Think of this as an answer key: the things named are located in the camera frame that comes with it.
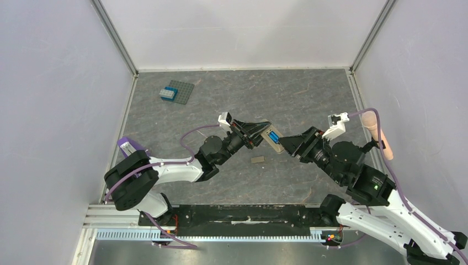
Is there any beige remote control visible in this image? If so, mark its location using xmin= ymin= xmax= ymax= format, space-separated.
xmin=260 ymin=124 xmax=285 ymax=154

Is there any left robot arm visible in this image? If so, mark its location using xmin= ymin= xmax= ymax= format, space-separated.
xmin=104 ymin=112 xmax=271 ymax=225

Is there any black microphone stand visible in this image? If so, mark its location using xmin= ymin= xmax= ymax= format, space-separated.
xmin=359 ymin=139 xmax=386 ymax=153

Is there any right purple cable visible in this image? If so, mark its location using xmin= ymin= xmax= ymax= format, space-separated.
xmin=321 ymin=108 xmax=468 ymax=265

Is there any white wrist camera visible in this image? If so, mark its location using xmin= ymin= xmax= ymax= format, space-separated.
xmin=218 ymin=112 xmax=232 ymax=134
xmin=322 ymin=112 xmax=349 ymax=141

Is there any blue lego brick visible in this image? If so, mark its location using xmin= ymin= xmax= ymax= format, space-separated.
xmin=160 ymin=87 xmax=178 ymax=101

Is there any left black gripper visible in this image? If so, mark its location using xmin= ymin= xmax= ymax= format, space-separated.
xmin=217 ymin=118 xmax=273 ymax=166

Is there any white cable duct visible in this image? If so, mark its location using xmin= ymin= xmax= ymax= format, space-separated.
xmin=95 ymin=229 xmax=333 ymax=243

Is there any beige battery cover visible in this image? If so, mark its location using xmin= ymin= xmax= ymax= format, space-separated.
xmin=251 ymin=156 xmax=265 ymax=163

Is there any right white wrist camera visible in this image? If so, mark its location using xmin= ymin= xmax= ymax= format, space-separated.
xmin=322 ymin=112 xmax=349 ymax=141

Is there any blue battery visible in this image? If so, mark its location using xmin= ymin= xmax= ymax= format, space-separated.
xmin=268 ymin=133 xmax=278 ymax=144
xmin=269 ymin=131 xmax=279 ymax=144

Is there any pink microphone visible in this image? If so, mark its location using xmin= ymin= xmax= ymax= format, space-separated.
xmin=361 ymin=111 xmax=393 ymax=161

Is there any grey lego baseplate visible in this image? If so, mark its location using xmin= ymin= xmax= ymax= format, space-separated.
xmin=165 ymin=80 xmax=195 ymax=105

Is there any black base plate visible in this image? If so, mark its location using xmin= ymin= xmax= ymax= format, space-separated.
xmin=155 ymin=204 xmax=344 ymax=237

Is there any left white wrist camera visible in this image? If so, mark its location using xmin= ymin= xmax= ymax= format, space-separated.
xmin=218 ymin=112 xmax=232 ymax=134

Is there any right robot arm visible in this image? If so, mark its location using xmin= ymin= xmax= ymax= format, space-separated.
xmin=278 ymin=127 xmax=467 ymax=264

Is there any grey lego brick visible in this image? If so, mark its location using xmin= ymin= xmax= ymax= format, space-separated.
xmin=159 ymin=89 xmax=176 ymax=99

